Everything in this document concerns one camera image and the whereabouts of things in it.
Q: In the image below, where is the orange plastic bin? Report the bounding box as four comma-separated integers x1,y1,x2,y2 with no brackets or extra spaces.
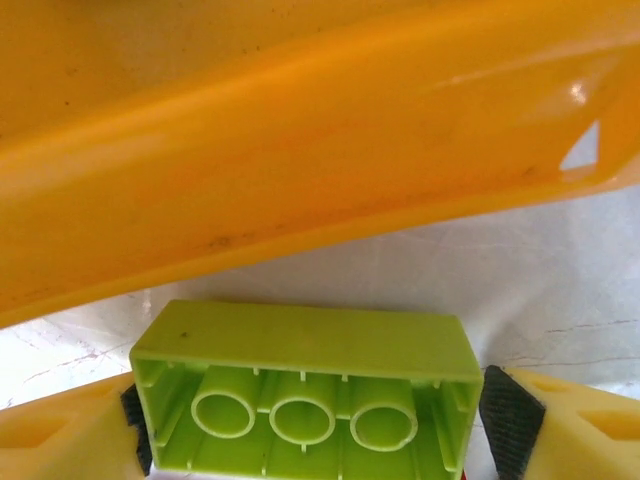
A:
0,0,640,329

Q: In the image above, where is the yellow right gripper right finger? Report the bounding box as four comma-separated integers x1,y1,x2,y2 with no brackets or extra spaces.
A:
477,364,640,480

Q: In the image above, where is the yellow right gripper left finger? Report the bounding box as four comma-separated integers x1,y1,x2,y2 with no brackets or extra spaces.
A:
0,373,151,480

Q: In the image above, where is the lime two-by-four lego brick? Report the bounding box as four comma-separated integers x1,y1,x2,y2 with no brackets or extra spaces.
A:
128,299,482,475

